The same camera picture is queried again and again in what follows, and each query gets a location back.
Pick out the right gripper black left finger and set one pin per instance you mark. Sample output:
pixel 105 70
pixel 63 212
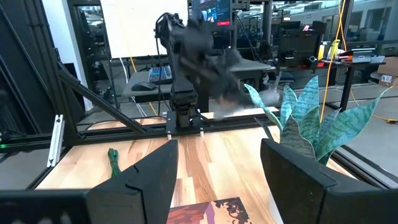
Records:
pixel 143 193

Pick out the grey desk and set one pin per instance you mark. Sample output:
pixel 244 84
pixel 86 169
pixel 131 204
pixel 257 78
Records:
pixel 248 67

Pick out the flat book with printed cover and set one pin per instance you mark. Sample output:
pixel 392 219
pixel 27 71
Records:
pixel 211 213

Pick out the black computer mouse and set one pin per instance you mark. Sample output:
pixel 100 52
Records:
pixel 143 86

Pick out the silver aluminium extrusion piece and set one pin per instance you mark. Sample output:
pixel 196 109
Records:
pixel 56 140

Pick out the silver laptop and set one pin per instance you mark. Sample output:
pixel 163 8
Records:
pixel 360 55

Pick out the green snake plant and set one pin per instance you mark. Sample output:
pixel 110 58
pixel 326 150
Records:
pixel 342 124

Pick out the white board panel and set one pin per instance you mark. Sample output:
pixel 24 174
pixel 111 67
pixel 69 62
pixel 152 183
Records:
pixel 143 28

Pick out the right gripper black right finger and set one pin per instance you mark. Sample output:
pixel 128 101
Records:
pixel 292 186

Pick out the yellow bottle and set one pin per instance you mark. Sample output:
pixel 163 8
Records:
pixel 334 49

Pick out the backlit computer keyboard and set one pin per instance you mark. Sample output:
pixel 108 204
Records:
pixel 161 74

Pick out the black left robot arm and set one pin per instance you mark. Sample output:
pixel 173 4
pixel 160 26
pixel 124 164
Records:
pixel 182 93

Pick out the black equipment box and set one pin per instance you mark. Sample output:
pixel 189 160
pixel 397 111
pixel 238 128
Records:
pixel 298 43

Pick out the cardboard box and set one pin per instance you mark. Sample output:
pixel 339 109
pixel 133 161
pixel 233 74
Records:
pixel 387 73

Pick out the monitor with lit screen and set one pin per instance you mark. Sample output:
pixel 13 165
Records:
pixel 213 12

